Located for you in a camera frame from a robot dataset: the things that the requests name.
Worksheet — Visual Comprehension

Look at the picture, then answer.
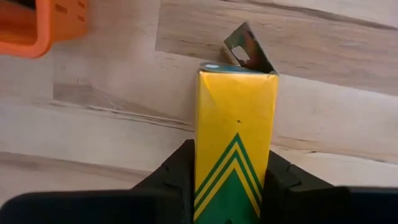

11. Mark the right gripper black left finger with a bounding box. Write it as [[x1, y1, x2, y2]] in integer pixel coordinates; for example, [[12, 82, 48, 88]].
[[0, 139, 196, 224]]

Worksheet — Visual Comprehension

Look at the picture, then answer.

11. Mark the orange slotted plastic basket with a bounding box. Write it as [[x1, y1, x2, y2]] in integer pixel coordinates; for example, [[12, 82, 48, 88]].
[[0, 0, 89, 59]]

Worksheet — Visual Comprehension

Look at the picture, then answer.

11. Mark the yellow green Crayola box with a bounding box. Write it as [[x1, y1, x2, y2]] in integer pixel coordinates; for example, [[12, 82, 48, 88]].
[[193, 21, 279, 224]]

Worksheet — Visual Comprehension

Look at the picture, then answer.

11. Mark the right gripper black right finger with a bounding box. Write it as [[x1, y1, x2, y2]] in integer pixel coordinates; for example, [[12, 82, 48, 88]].
[[260, 150, 398, 224]]

